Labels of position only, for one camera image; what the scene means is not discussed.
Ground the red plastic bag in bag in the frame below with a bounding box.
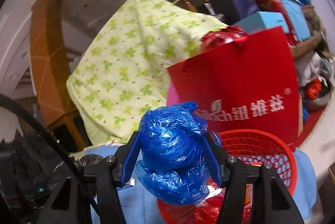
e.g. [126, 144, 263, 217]
[200, 26, 247, 52]

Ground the light blue shoe box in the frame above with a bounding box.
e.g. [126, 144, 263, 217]
[233, 11, 289, 34]

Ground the blue plastic bag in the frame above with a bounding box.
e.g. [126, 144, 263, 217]
[135, 101, 210, 205]

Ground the red Nilrich paper bag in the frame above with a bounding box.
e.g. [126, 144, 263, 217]
[167, 27, 301, 147]

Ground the blue plastic storage bin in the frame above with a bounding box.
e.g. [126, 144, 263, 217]
[281, 0, 311, 41]

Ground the magenta pillow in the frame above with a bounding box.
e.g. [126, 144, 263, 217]
[166, 82, 182, 106]

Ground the metal basin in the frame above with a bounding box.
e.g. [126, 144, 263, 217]
[302, 76, 334, 112]

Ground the green clover quilt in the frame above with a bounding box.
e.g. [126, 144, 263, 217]
[66, 0, 226, 145]

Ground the black cable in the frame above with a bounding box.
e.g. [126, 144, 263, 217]
[0, 94, 100, 217]

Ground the red mesh waste basket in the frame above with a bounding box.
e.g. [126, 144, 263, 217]
[158, 129, 304, 223]

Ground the orange wooden cabinet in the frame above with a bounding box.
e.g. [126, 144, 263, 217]
[30, 0, 86, 150]

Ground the black clothes pile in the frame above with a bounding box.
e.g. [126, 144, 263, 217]
[1, 132, 62, 192]

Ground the blue towel blanket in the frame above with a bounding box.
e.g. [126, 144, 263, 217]
[83, 145, 318, 224]

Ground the black grey plastic bag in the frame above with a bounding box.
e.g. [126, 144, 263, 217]
[75, 154, 103, 167]

